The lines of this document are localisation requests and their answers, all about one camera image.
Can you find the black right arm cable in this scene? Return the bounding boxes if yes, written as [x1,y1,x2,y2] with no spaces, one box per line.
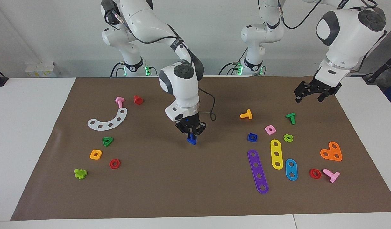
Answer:
[110,10,217,121]

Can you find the blue two-hole plastic strip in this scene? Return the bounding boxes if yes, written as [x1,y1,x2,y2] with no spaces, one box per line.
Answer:
[285,159,298,181]

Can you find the black stand with pole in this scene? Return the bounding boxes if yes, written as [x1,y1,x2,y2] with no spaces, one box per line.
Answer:
[363,57,391,85]

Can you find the white box with yellow labels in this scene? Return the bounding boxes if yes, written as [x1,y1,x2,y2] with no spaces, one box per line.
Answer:
[25,61,60,78]

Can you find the purple four-hole plastic strip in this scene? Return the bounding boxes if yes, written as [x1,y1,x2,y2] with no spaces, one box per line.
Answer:
[247,149,269,194]

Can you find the orange heart-shaped plastic plate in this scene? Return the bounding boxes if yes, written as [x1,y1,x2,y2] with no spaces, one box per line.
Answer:
[320,142,343,162]

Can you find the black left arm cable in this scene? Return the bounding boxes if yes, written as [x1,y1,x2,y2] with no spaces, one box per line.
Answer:
[277,0,387,73]

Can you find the brown table mat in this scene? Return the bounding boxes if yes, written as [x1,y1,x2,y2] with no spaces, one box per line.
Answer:
[10,76,391,221]

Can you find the yellow three-hole plastic strip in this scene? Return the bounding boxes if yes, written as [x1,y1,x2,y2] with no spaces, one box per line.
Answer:
[270,139,284,170]

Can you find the white curved five-hole plate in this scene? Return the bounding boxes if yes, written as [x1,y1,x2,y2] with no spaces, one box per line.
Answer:
[87,108,128,131]

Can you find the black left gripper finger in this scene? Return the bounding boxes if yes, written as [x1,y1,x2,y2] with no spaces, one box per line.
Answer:
[294,82,312,104]
[317,88,331,103]

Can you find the black arm base cable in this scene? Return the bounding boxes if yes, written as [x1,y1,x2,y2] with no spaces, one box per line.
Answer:
[218,62,245,76]
[110,62,126,77]

